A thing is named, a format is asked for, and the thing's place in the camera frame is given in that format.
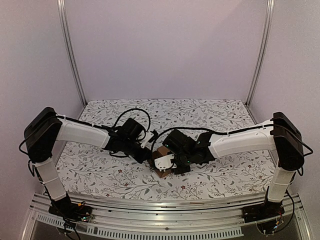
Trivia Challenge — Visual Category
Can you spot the brown cardboard box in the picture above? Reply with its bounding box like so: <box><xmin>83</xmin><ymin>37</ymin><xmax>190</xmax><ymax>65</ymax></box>
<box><xmin>147</xmin><ymin>146</ymin><xmax>173</xmax><ymax>178</ymax></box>

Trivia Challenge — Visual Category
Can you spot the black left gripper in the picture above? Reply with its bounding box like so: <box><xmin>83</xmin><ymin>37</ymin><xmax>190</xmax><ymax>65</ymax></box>
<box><xmin>122</xmin><ymin>138</ymin><xmax>152</xmax><ymax>165</ymax></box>

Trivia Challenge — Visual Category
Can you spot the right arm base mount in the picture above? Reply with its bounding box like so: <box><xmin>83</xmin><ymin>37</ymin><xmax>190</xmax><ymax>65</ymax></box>
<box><xmin>241</xmin><ymin>188</ymin><xmax>285</xmax><ymax>223</ymax></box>

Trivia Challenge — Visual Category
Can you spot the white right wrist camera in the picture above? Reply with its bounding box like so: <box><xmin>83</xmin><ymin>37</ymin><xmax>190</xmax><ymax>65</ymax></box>
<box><xmin>153</xmin><ymin>153</ymin><xmax>175</xmax><ymax>171</ymax></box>

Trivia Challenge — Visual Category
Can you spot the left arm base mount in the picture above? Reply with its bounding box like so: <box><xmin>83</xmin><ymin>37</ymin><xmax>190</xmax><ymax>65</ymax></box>
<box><xmin>48</xmin><ymin>193</ymin><xmax>93</xmax><ymax>222</ymax></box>

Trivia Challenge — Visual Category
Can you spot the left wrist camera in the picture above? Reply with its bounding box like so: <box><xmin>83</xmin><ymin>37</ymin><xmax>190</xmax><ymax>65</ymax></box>
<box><xmin>140</xmin><ymin>130</ymin><xmax>159</xmax><ymax>149</ymax></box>

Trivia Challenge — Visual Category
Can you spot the right aluminium corner post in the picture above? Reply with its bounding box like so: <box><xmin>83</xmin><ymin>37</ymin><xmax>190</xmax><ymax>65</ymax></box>
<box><xmin>245</xmin><ymin>0</ymin><xmax>275</xmax><ymax>109</ymax></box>

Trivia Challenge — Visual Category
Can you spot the aluminium corner post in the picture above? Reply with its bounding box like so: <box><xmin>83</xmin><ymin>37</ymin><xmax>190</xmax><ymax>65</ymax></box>
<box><xmin>56</xmin><ymin>0</ymin><xmax>88</xmax><ymax>107</ymax></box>
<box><xmin>245</xmin><ymin>0</ymin><xmax>275</xmax><ymax>109</ymax></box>

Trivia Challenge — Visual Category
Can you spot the floral patterned table mat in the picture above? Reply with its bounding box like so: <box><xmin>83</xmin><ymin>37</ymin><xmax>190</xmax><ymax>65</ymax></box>
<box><xmin>56</xmin><ymin>99</ymin><xmax>275</xmax><ymax>201</ymax></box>

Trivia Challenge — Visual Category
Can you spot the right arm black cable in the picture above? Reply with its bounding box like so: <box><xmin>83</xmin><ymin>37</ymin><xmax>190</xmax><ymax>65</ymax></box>
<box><xmin>150</xmin><ymin>126</ymin><xmax>276</xmax><ymax>156</ymax></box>

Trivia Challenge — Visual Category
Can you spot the left aluminium corner post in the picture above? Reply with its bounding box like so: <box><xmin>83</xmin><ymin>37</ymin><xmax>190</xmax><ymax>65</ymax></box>
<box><xmin>56</xmin><ymin>0</ymin><xmax>88</xmax><ymax>107</ymax></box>

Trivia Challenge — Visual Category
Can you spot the aluminium front rail frame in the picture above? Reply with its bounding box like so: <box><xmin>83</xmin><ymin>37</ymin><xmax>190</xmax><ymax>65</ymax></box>
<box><xmin>21</xmin><ymin>191</ymin><xmax>313</xmax><ymax>240</ymax></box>

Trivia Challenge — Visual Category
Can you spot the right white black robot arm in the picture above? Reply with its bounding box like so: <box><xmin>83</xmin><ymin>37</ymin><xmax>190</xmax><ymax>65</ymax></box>
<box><xmin>154</xmin><ymin>112</ymin><xmax>313</xmax><ymax>218</ymax></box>

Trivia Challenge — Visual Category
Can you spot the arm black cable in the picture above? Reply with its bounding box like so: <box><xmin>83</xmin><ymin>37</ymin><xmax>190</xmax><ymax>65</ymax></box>
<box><xmin>113</xmin><ymin>108</ymin><xmax>152</xmax><ymax>136</ymax></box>
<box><xmin>150</xmin><ymin>126</ymin><xmax>276</xmax><ymax>156</ymax></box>

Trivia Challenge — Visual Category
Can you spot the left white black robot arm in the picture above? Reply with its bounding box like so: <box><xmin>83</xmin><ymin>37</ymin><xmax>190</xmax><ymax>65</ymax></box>
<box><xmin>21</xmin><ymin>107</ymin><xmax>156</xmax><ymax>217</ymax></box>

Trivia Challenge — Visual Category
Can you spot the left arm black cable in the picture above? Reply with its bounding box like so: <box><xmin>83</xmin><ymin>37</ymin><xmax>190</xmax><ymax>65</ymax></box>
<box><xmin>113</xmin><ymin>108</ymin><xmax>152</xmax><ymax>136</ymax></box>

